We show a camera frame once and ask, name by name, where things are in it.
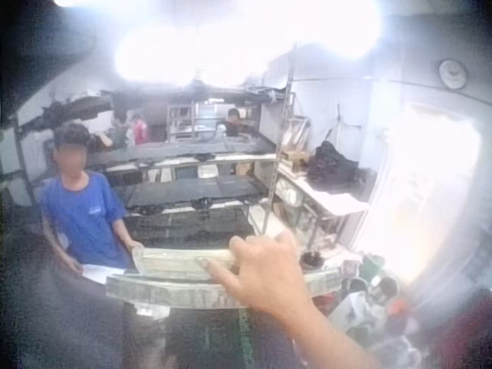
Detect person's right hand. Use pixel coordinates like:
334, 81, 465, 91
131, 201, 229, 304
195, 230, 313, 313

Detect pale wooden squeegee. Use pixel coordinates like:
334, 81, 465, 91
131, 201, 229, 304
131, 245, 240, 277

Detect white side shelf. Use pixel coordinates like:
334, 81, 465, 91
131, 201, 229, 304
273, 151, 371, 249

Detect heap of paint cans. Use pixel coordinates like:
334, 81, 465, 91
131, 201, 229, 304
301, 248, 426, 369

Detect heap of black cloth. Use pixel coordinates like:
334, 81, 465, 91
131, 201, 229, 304
306, 140, 361, 186

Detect metal pole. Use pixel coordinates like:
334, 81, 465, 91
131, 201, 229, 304
264, 45, 298, 236

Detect white paper sheet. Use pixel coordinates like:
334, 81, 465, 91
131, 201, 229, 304
81, 263, 127, 286

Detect bright doorway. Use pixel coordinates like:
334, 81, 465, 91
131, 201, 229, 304
359, 102, 482, 297

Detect overhead rack with dark cloths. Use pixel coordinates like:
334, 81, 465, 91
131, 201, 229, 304
40, 85, 295, 123

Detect screen printing frame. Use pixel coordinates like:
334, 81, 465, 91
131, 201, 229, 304
105, 266, 343, 369

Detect round wall clock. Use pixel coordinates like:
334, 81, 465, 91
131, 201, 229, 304
438, 58, 470, 91

